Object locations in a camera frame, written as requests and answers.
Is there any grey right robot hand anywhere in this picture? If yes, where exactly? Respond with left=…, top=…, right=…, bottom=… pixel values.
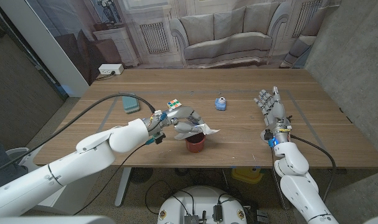
left=253, top=86, right=291, bottom=131

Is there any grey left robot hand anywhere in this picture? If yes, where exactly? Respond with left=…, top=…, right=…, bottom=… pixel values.
left=162, top=105, right=208, bottom=134

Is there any white paper towel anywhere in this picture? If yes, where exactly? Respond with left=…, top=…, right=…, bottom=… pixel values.
left=174, top=123, right=220, bottom=140

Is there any red cup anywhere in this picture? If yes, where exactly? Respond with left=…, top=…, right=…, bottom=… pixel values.
left=184, top=132, right=207, bottom=154

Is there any multicolour puzzle cube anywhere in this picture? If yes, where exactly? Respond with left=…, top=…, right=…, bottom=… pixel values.
left=166, top=98, right=182, bottom=110

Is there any teal ribbed sponge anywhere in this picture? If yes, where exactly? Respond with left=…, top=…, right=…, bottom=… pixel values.
left=121, top=95, right=141, bottom=114

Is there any yellow object under table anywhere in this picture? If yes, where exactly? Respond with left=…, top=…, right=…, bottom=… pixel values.
left=231, top=167, right=264, bottom=184

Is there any black round floor fan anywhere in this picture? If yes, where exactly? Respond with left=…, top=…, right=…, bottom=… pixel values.
left=129, top=167, right=154, bottom=184

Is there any white power strip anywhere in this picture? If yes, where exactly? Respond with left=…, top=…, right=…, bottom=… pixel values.
left=98, top=63, right=125, bottom=75

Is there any printed living room backdrop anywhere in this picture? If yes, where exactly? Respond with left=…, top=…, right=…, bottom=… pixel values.
left=25, top=0, right=342, bottom=85

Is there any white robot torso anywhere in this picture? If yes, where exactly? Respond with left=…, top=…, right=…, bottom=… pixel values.
left=157, top=185, right=248, bottom=224

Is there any white chair base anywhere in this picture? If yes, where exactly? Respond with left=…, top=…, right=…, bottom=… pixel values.
left=4, top=146, right=37, bottom=170

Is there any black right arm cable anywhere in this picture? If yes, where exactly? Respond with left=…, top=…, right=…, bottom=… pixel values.
left=290, top=133, right=337, bottom=203

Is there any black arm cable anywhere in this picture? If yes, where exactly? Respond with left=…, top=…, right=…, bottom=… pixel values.
left=290, top=133, right=337, bottom=203
left=0, top=92, right=157, bottom=177

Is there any black floor cable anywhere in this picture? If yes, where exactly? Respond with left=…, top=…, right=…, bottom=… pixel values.
left=144, top=180, right=196, bottom=215

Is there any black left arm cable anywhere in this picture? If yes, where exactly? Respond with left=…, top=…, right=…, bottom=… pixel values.
left=0, top=92, right=157, bottom=177

